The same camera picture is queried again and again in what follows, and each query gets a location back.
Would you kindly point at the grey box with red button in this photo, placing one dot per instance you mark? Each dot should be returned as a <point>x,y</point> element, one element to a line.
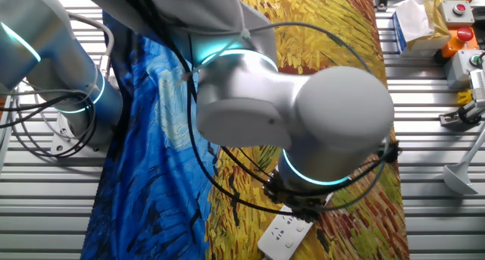
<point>454,15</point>

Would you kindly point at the orange emergency stop box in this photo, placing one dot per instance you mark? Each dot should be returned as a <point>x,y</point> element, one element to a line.
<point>460,44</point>

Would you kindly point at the white dish-shaped stand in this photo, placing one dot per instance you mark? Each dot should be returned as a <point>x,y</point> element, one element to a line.
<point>458,178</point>

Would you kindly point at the tissue box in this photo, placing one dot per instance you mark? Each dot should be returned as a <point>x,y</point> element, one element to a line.
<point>417,25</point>

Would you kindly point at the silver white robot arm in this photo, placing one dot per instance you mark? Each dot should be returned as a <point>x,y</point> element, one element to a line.
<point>341,112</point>

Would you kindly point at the silver depth camera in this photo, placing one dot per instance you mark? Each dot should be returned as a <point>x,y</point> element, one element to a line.
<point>479,87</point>

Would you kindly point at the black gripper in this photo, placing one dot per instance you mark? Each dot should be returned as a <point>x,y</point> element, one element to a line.
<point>299,203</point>

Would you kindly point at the yellow plastic clip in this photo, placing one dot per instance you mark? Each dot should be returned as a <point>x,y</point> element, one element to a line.
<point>465,97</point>

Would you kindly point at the silver camera mount bracket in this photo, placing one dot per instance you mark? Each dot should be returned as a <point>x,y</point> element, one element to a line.
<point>449,118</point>

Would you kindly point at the white four-socket power strip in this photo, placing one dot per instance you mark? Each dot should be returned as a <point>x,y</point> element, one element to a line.
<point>284,237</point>

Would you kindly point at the grey box with green button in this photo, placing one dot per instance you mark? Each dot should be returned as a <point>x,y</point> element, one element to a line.
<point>460,68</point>

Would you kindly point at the Van Gogh wheatfield print cloth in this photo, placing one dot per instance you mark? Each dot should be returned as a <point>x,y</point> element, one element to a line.
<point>159,195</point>

